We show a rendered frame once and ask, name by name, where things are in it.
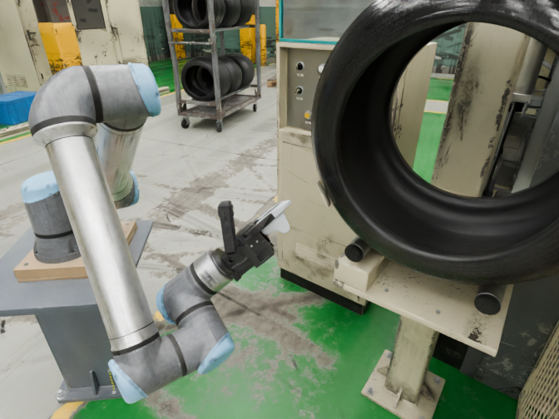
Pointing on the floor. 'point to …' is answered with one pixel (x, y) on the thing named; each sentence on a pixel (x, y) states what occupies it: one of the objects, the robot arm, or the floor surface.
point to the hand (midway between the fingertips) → (284, 202)
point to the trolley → (209, 71)
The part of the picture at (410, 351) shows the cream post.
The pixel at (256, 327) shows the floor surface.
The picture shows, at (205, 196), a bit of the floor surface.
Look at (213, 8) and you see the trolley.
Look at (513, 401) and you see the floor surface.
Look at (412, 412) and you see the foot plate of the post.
